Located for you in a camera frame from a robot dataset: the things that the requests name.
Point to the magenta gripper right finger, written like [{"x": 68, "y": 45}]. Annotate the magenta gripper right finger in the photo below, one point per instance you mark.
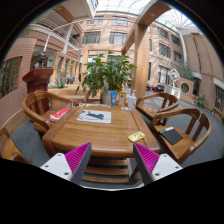
[{"x": 153, "y": 166}]

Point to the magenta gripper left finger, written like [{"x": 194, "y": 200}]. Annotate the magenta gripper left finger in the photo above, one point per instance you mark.
[{"x": 70, "y": 166}]

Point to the grey mouse pad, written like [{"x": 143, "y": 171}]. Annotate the grey mouse pad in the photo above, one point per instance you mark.
[{"x": 95, "y": 116}]

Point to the black notebook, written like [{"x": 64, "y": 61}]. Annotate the black notebook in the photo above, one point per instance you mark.
[{"x": 171, "y": 135}]

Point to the wooden chair near right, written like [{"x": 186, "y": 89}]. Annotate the wooden chair near right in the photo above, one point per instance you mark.
[{"x": 196, "y": 133}]

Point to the wooden chair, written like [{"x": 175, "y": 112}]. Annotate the wooden chair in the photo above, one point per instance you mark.
[
  {"x": 39, "y": 105},
  {"x": 196, "y": 133},
  {"x": 10, "y": 150},
  {"x": 163, "y": 102}
]

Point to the wooden table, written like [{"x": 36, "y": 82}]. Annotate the wooden table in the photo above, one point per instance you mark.
[{"x": 110, "y": 160}]

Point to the red white object on chair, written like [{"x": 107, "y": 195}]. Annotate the red white object on chair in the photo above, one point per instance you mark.
[{"x": 59, "y": 114}]

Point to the wooden chair far right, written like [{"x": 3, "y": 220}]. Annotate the wooden chair far right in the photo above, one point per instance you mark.
[{"x": 163, "y": 102}]

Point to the wooden chair near left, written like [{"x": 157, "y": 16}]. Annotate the wooden chair near left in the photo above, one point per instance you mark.
[{"x": 10, "y": 150}]

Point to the clear pump bottle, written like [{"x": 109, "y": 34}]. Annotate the clear pump bottle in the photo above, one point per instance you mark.
[{"x": 132, "y": 101}]

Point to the wooden chair far left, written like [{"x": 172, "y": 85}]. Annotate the wooden chair far left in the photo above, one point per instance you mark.
[{"x": 39, "y": 105}]

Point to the yellow packet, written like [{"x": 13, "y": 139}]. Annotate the yellow packet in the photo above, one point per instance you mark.
[{"x": 122, "y": 98}]

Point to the blue tube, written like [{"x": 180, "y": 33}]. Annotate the blue tube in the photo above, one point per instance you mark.
[{"x": 113, "y": 98}]

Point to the white sculpture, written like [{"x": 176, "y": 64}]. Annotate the white sculpture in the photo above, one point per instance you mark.
[{"x": 174, "y": 76}]

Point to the potted green plant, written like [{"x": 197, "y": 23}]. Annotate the potted green plant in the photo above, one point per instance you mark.
[{"x": 106, "y": 77}]

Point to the bust statue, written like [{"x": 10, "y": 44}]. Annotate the bust statue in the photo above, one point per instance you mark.
[{"x": 40, "y": 60}]

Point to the red wooden pedestal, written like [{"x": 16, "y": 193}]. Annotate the red wooden pedestal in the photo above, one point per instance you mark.
[{"x": 37, "y": 79}]

